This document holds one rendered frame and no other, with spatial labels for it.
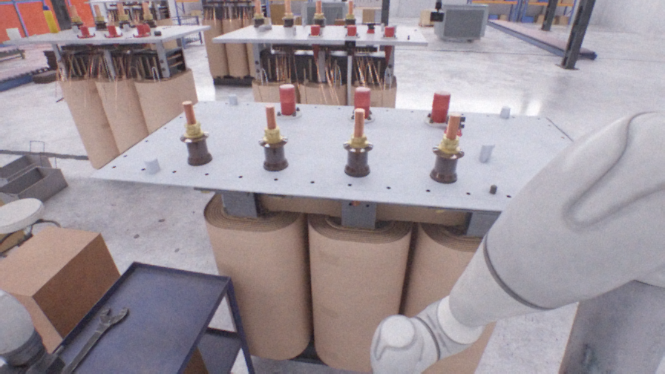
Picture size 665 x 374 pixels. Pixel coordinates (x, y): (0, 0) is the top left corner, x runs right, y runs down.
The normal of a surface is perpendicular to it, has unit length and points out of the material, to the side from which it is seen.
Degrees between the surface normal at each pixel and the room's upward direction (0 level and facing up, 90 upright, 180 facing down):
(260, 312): 90
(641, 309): 85
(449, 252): 90
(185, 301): 0
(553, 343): 0
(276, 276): 90
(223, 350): 0
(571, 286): 104
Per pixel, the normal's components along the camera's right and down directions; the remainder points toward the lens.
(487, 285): -0.90, 0.37
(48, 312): 0.99, 0.07
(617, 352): -0.64, 0.32
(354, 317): -0.14, 0.49
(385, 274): 0.20, 0.48
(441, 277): -0.47, 0.44
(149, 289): 0.00, -0.87
